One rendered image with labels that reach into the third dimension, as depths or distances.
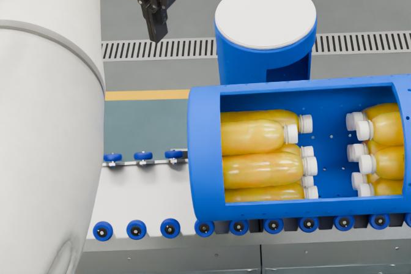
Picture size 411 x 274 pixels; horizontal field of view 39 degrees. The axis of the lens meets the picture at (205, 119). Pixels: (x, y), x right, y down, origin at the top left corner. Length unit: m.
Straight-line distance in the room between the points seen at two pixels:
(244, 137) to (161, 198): 0.32
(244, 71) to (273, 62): 0.09
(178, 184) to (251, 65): 0.40
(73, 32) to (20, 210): 0.12
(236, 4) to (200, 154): 0.68
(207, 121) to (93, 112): 0.81
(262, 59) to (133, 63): 1.59
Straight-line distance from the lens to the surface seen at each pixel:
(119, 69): 3.08
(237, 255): 1.36
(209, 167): 1.11
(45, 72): 0.31
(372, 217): 1.31
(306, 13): 1.65
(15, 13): 0.34
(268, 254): 1.36
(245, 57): 1.58
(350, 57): 3.04
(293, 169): 1.18
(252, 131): 1.16
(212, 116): 1.12
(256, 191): 1.21
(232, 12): 1.66
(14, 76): 0.30
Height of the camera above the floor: 2.08
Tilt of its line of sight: 49 degrees down
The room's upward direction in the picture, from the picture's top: 8 degrees counter-clockwise
